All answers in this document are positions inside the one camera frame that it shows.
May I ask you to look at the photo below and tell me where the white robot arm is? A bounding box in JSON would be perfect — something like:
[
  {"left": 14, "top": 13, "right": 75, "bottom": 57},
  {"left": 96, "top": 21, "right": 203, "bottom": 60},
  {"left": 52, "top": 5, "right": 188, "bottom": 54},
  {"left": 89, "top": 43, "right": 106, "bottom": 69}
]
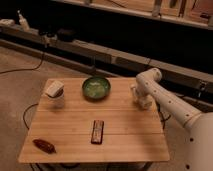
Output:
[{"left": 132, "top": 68, "right": 213, "bottom": 171}]

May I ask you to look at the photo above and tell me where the green ceramic bowl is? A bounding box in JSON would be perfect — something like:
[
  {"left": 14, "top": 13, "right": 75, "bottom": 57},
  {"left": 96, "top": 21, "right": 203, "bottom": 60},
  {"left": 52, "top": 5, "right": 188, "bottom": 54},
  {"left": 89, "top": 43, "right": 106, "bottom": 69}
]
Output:
[{"left": 82, "top": 76, "right": 111, "bottom": 100}]

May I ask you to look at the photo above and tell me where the white spray bottle on shelf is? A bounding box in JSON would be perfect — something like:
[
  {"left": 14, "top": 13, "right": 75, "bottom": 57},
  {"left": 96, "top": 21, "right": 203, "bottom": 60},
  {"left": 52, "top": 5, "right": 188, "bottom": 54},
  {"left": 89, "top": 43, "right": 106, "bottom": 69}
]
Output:
[{"left": 17, "top": 11, "right": 30, "bottom": 31}]

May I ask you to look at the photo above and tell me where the brown chocolate bar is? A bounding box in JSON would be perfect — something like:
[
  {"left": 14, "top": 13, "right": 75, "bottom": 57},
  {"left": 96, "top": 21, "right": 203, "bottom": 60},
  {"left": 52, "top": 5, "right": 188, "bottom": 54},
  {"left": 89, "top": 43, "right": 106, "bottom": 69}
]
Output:
[{"left": 91, "top": 120, "right": 104, "bottom": 144}]

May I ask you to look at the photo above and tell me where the white cup with lid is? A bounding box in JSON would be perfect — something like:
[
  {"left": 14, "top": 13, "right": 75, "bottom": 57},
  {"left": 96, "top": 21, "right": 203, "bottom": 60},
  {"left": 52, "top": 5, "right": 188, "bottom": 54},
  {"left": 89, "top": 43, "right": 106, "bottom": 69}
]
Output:
[{"left": 45, "top": 81, "right": 64, "bottom": 108}]

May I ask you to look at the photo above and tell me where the black object on ledge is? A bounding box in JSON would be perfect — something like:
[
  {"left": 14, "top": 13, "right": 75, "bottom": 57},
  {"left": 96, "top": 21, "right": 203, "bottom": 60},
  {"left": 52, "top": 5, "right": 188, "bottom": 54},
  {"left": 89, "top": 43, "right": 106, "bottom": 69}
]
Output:
[{"left": 57, "top": 29, "right": 75, "bottom": 42}]

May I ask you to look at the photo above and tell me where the red-brown sausage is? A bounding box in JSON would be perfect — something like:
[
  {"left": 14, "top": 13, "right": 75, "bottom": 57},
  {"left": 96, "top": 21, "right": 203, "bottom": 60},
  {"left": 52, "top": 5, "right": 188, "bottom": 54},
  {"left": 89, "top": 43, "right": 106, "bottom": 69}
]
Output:
[{"left": 33, "top": 139, "right": 56, "bottom": 154}]

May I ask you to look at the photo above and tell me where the black cable on floor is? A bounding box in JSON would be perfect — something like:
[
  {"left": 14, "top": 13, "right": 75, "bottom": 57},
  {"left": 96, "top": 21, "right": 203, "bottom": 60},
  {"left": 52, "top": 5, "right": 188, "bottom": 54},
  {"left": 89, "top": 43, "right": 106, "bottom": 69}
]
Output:
[{"left": 0, "top": 46, "right": 48, "bottom": 76}]

